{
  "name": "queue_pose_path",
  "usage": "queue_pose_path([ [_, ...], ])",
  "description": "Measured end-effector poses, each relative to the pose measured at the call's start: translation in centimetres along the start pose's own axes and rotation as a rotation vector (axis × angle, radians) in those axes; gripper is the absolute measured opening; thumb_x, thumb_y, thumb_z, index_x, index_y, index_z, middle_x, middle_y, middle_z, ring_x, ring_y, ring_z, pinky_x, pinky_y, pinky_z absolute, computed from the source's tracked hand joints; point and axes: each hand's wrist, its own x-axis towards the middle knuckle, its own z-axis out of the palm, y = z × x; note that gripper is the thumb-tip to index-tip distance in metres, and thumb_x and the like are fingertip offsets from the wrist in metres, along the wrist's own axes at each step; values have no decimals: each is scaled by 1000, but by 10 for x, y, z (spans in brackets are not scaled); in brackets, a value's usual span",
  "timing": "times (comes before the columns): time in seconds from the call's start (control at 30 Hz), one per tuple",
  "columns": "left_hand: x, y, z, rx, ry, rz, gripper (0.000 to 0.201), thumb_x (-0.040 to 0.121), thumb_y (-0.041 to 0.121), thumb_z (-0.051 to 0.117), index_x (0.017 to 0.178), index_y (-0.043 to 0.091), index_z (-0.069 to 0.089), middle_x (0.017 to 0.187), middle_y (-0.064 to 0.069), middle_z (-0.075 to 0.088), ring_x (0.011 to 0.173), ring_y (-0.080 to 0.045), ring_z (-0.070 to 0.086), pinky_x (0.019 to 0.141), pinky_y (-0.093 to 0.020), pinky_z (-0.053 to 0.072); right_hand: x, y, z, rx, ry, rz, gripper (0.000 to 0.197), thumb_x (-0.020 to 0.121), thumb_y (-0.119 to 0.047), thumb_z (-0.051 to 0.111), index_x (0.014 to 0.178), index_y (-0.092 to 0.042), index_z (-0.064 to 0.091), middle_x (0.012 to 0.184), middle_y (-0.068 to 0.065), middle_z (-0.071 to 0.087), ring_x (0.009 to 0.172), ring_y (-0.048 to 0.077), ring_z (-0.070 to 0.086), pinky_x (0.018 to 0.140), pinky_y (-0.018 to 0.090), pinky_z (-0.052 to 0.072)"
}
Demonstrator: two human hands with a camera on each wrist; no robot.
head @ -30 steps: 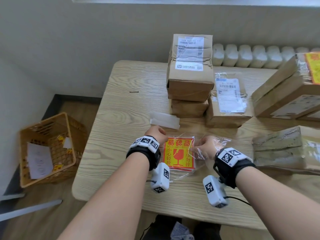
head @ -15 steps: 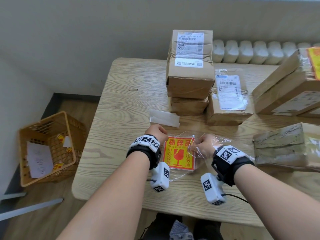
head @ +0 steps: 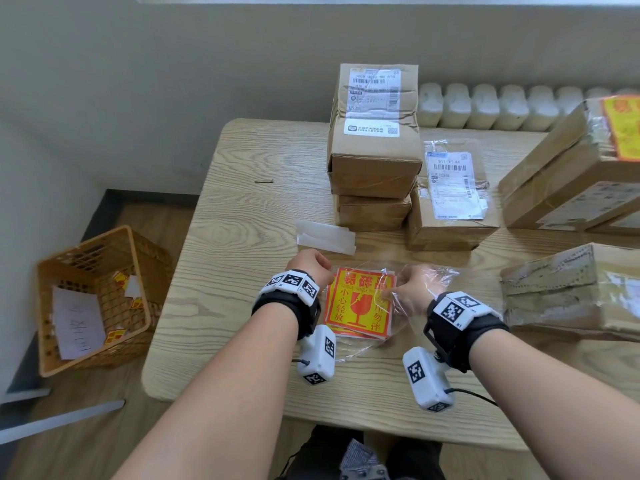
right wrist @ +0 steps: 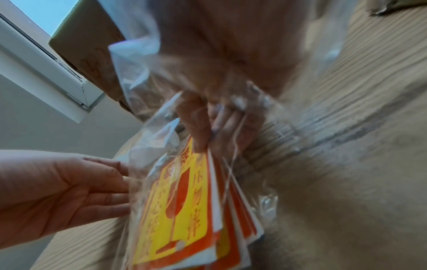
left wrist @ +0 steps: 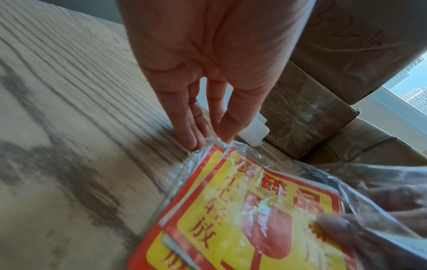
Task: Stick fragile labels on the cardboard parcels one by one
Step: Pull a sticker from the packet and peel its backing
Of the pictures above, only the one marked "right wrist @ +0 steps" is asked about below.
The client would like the stack of yellow orange stickers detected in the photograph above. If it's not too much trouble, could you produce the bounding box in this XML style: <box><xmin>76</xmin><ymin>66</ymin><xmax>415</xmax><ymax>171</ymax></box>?
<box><xmin>133</xmin><ymin>136</ymin><xmax>265</xmax><ymax>270</ymax></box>

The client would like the white window frame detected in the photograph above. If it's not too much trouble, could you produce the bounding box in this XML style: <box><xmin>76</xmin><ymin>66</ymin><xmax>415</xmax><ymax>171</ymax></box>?
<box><xmin>0</xmin><ymin>0</ymin><xmax>108</xmax><ymax>125</ymax></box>

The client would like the clear plastic bag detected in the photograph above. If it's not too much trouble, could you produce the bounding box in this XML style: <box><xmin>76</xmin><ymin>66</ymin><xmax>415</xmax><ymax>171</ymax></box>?
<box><xmin>108</xmin><ymin>0</ymin><xmax>354</xmax><ymax>270</ymax></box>

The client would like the brown cardboard box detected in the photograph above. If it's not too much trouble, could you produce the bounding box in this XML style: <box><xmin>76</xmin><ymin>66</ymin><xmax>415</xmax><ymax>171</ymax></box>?
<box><xmin>48</xmin><ymin>0</ymin><xmax>161</xmax><ymax>120</ymax></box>

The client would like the person's left hand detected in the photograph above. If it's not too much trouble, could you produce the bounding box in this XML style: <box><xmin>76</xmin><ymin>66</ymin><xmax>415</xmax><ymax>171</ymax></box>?
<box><xmin>0</xmin><ymin>149</ymin><xmax>135</xmax><ymax>254</ymax></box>

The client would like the person's right hand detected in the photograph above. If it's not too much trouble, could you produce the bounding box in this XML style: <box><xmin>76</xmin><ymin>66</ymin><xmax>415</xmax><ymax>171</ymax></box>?
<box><xmin>159</xmin><ymin>0</ymin><xmax>302</xmax><ymax>157</ymax></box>

